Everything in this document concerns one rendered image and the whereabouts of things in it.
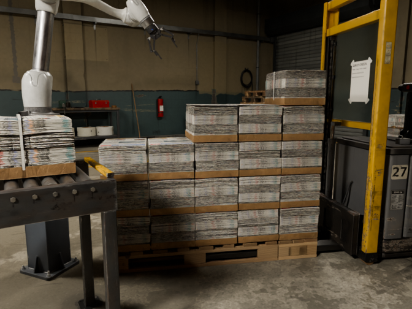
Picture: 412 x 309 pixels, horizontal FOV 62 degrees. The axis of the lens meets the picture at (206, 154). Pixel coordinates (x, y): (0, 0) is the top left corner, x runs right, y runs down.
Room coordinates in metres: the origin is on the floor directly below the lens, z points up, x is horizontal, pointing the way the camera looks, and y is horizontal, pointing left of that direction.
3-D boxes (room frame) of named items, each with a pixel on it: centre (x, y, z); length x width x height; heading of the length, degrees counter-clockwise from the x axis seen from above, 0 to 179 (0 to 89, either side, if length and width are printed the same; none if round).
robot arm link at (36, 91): (2.14, 1.04, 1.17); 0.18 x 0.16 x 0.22; 23
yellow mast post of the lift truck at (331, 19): (2.84, -0.98, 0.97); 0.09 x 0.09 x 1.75; 10
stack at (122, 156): (2.31, 0.10, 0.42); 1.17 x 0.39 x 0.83; 100
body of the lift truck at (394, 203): (2.58, -1.40, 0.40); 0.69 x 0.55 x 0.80; 10
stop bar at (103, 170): (1.51, 0.48, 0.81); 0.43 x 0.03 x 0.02; 31
